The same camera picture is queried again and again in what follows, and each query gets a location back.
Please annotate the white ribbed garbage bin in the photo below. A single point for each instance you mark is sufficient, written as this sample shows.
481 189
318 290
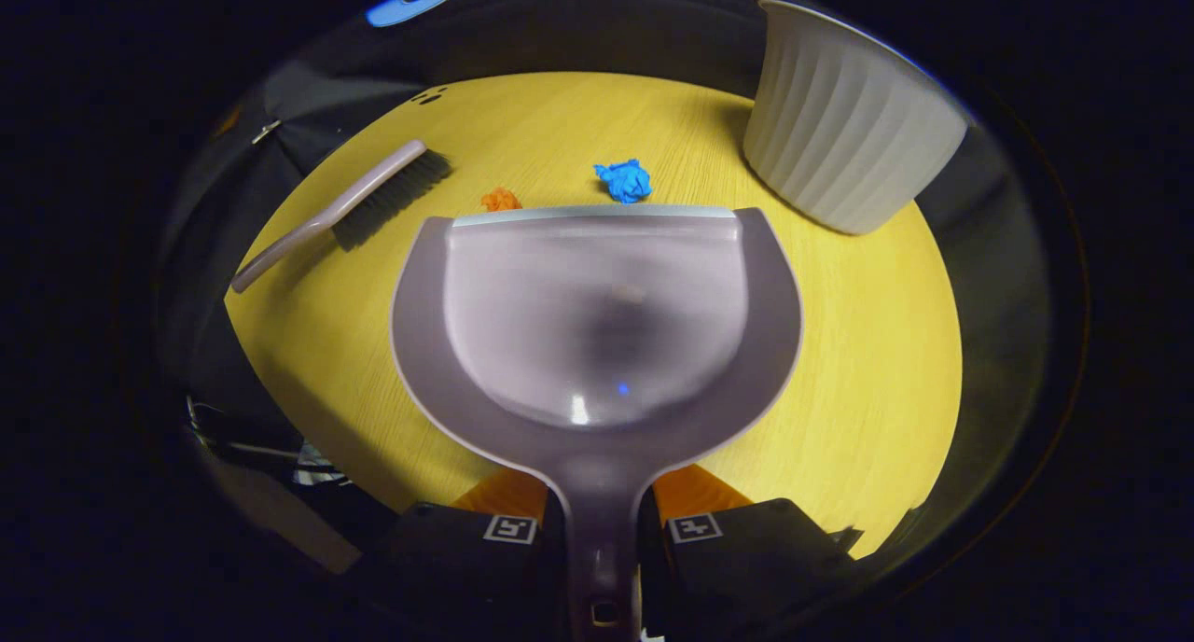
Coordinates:
839 129

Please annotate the orange paper trash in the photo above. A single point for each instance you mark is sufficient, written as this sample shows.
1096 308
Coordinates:
501 200

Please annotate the silver metal clip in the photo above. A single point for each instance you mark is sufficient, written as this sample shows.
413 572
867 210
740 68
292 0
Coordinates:
266 132

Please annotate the small mauve broom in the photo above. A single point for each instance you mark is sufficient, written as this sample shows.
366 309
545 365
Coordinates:
322 220

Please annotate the mauve plastic dustpan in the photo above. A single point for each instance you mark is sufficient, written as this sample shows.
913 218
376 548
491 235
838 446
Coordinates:
597 315

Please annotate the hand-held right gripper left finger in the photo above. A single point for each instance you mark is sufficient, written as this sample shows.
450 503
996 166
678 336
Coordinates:
466 558

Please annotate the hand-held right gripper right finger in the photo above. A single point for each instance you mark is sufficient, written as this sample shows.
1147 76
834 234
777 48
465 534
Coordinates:
746 558

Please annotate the blue paper trash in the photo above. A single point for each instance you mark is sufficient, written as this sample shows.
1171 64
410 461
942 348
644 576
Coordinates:
623 181

